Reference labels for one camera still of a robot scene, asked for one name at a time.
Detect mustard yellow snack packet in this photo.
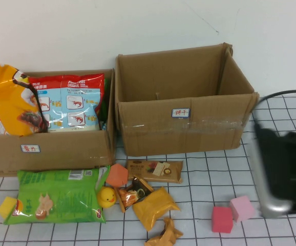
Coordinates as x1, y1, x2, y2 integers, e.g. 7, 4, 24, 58
132, 187, 181, 233

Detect red foam cube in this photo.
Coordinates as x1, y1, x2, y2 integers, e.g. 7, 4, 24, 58
211, 206, 234, 234

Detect large yellow chips bag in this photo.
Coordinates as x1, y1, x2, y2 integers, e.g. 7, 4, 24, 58
0, 59, 49, 136

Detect tall cardboard box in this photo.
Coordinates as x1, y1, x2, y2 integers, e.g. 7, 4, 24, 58
114, 43, 260, 157

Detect white checkered tablecloth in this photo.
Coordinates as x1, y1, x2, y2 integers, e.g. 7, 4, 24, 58
0, 93, 296, 246

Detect dark brown snack packet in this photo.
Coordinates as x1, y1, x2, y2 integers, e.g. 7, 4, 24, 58
113, 176, 154, 213

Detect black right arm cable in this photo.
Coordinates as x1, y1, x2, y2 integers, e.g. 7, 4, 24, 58
257, 89, 296, 106

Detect low cardboard box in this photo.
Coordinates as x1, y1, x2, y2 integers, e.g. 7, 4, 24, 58
0, 68, 117, 178

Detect orange foam block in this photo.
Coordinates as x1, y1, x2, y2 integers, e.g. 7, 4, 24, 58
104, 163, 129, 187

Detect green potato chips bag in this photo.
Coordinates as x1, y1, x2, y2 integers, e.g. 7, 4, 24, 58
3, 165, 111, 226

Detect red shrimp cracker bag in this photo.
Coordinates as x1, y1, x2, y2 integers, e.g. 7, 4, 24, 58
29, 73, 105, 133

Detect yellow rubber duck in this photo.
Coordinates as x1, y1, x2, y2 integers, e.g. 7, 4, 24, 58
96, 186, 117, 208

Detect brown wafer biscuit pack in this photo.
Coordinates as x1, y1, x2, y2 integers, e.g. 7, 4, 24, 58
126, 159, 184, 185

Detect mustard wrapper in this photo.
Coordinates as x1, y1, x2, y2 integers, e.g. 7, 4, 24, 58
144, 217, 184, 246

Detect yellow foam cube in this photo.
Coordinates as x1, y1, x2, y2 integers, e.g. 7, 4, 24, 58
0, 196, 17, 220

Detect pink foam cube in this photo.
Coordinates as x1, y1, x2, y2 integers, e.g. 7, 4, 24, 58
229, 195, 256, 222

